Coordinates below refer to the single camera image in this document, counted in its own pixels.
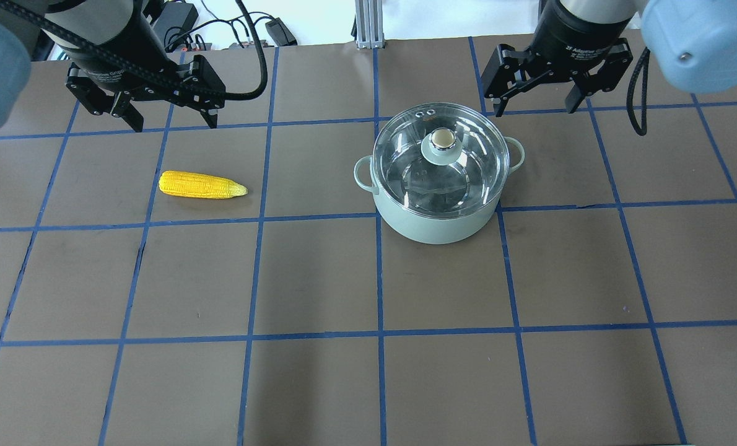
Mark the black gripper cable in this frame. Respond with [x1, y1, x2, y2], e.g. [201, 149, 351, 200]
[626, 46, 652, 137]

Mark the black electronics box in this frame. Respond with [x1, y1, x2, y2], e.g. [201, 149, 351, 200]
[149, 1, 199, 51]

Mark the glass pot lid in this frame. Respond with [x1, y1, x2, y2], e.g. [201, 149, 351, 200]
[370, 102, 516, 219]

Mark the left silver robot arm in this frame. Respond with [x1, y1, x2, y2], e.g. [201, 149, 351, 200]
[0, 1, 226, 132]

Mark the pale green cooking pot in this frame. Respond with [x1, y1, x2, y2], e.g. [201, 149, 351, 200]
[352, 102, 526, 245]

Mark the yellow corn cob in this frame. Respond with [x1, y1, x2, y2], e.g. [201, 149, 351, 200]
[158, 170, 248, 199]

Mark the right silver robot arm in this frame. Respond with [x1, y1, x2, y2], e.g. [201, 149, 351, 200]
[481, 1, 737, 116]

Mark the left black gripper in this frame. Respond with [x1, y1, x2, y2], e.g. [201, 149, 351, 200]
[45, 1, 226, 133]

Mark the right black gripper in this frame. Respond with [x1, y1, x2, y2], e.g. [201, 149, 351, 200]
[482, 1, 632, 118]

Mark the aluminium frame post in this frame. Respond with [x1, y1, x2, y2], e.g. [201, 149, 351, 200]
[354, 1, 386, 49]

